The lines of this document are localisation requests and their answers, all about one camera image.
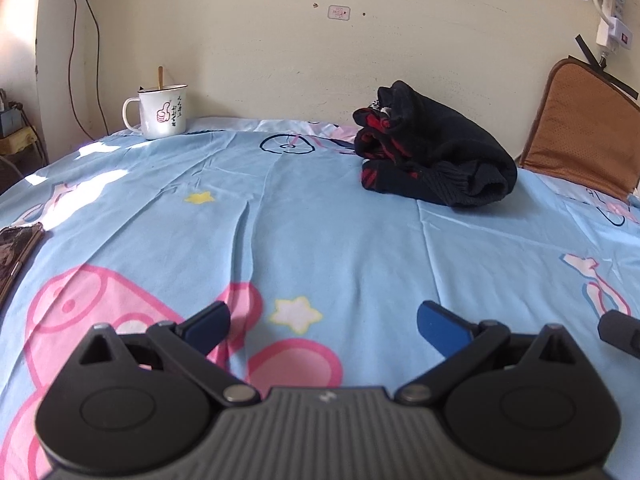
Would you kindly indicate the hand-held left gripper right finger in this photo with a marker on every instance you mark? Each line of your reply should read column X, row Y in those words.
column 440, row 328

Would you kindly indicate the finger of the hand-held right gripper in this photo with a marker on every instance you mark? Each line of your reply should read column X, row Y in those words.
column 620, row 332

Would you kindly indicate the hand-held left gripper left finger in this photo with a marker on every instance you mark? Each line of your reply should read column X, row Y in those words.
column 207, row 328

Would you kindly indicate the navy reindeer knit sweater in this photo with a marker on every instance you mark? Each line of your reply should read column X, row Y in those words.
column 450, row 150

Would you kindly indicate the blue cartoon printed bed sheet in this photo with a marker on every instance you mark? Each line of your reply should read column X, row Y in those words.
column 325, row 235

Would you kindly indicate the dark smartphone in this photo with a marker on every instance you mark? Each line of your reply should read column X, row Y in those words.
column 15, row 255

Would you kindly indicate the brown seat cushion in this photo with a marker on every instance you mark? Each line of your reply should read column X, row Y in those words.
column 580, row 130

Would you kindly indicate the white printed enamel mug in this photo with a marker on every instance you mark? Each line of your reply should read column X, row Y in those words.
column 162, row 112

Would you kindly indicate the long black tape strip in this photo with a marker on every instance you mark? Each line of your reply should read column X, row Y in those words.
column 620, row 84

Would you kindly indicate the wooden stick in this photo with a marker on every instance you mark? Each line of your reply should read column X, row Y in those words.
column 160, row 79

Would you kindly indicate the cluttered metal rack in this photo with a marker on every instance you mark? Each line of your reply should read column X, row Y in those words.
column 15, row 130

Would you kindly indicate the short black tape strip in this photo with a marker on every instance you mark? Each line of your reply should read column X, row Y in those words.
column 589, row 52

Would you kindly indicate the small pink wall sticker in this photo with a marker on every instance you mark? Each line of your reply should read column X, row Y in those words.
column 338, row 12

